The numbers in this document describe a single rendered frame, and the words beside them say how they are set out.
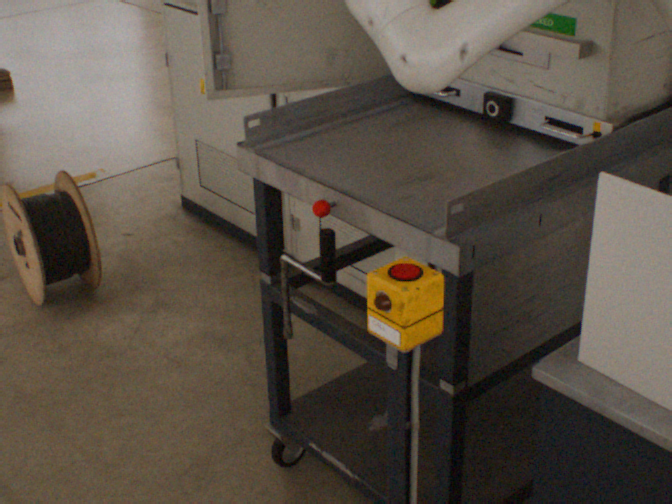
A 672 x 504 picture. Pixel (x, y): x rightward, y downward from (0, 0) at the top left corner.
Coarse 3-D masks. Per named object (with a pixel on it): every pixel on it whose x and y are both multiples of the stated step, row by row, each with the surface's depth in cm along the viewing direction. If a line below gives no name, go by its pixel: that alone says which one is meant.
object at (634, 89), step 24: (624, 0) 168; (648, 0) 173; (624, 24) 170; (648, 24) 176; (624, 48) 173; (648, 48) 178; (624, 72) 176; (648, 72) 181; (624, 96) 179; (648, 96) 184
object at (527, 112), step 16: (464, 80) 201; (432, 96) 209; (448, 96) 205; (464, 96) 202; (480, 96) 198; (512, 96) 191; (480, 112) 200; (512, 112) 193; (528, 112) 189; (544, 112) 186; (560, 112) 183; (576, 112) 181; (528, 128) 191; (560, 128) 184; (576, 128) 181; (608, 128) 176
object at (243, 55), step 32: (224, 0) 211; (256, 0) 215; (288, 0) 217; (320, 0) 219; (224, 32) 217; (256, 32) 218; (288, 32) 220; (320, 32) 222; (352, 32) 224; (224, 64) 218; (256, 64) 222; (288, 64) 224; (320, 64) 226; (352, 64) 228; (384, 64) 230; (224, 96) 220
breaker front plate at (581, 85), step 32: (576, 0) 174; (608, 0) 168; (544, 32) 181; (576, 32) 176; (608, 32) 170; (480, 64) 197; (512, 64) 190; (544, 64) 183; (576, 64) 178; (608, 64) 173; (544, 96) 186; (576, 96) 180
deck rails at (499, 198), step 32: (320, 96) 198; (352, 96) 204; (384, 96) 211; (416, 96) 215; (256, 128) 190; (288, 128) 196; (320, 128) 198; (640, 128) 180; (544, 160) 163; (576, 160) 169; (608, 160) 176; (480, 192) 154; (512, 192) 160; (544, 192) 166; (448, 224) 151; (480, 224) 156
